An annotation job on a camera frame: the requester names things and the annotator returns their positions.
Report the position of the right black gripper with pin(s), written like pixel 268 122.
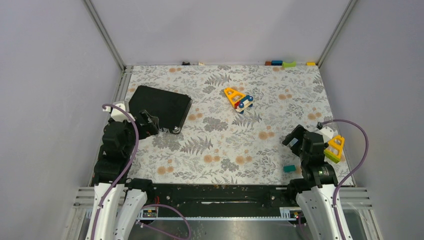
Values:
pixel 294 141

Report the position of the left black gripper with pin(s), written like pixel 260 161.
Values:
pixel 144 122

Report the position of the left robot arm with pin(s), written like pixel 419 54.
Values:
pixel 116 202

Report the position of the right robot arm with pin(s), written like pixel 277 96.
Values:
pixel 317 192

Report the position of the black rectangular case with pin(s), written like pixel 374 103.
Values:
pixel 169 108

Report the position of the teal block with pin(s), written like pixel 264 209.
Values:
pixel 289 168

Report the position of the yellow green triangular toy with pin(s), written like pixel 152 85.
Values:
pixel 335 148

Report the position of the yellow toy with blue wheels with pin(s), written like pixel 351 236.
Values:
pixel 238 100

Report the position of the green arch block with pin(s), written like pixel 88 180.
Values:
pixel 289 64

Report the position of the blue block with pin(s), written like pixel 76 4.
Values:
pixel 276 62

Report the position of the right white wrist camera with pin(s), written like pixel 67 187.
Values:
pixel 326 132

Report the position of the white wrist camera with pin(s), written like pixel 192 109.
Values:
pixel 326 132
pixel 117 115

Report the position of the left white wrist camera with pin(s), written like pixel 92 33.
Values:
pixel 117 115

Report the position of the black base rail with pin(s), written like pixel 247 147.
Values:
pixel 220 200

